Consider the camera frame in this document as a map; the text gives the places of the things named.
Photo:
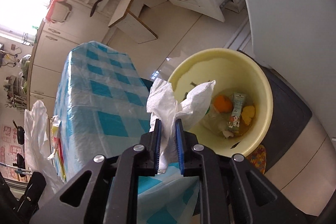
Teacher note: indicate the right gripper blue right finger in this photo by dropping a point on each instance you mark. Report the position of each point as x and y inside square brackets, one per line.
[180, 143]

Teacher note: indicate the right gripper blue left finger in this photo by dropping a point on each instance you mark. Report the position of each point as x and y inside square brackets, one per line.
[156, 143]

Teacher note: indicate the white tissue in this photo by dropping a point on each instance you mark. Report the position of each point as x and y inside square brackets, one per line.
[162, 105]

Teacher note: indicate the orange peel piece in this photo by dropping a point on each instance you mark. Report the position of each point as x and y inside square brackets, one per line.
[247, 114]
[223, 104]

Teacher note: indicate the printed white plastic bag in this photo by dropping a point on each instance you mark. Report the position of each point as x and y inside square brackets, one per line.
[38, 147]

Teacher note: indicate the red yellow snack wrapper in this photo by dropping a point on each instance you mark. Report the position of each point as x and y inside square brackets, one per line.
[56, 146]

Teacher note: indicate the clear plastic bottle green label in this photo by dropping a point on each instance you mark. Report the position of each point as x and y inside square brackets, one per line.
[214, 122]

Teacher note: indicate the yellow trash bucket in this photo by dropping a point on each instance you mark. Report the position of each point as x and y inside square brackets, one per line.
[233, 72]

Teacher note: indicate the blue checkered tablecloth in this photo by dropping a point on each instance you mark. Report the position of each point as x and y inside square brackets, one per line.
[101, 102]

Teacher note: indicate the black wok on stove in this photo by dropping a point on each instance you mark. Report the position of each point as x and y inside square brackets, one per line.
[20, 133]

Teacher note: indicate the utensil rack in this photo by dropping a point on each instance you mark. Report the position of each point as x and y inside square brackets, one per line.
[16, 92]

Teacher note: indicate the white step stool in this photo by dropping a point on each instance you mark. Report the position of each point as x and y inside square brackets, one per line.
[126, 18]

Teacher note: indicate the white refrigerator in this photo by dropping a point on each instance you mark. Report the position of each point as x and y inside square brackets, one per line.
[297, 39]

